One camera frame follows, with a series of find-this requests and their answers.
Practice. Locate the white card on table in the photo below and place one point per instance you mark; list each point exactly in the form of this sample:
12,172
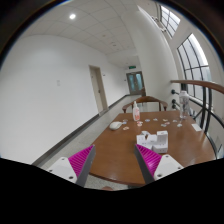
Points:
196,127

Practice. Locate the upper window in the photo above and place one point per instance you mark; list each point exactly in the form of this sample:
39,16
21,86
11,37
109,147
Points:
169,20

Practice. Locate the large arched window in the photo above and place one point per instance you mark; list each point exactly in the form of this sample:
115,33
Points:
193,60

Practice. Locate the white power strip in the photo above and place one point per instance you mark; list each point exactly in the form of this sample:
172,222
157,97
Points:
150,141

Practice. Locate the white sanitizer bottle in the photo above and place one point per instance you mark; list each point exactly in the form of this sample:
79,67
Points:
136,112

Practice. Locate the white charger plug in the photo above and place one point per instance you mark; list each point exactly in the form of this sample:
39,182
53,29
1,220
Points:
162,137

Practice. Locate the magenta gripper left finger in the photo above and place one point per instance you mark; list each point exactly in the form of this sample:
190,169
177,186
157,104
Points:
75,168

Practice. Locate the clear plastic water bottle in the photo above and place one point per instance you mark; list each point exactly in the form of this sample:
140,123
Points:
184,104

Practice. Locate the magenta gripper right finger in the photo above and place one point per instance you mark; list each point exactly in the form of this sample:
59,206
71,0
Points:
154,166

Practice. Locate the glass double door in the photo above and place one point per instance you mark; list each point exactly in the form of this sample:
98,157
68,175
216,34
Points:
135,82

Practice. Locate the wooden handrail with black bars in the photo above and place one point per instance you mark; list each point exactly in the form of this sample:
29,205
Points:
205,116

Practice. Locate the beige door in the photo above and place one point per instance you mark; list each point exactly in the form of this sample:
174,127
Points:
98,88

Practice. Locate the wooden chair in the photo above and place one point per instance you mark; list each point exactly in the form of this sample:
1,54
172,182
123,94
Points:
146,99

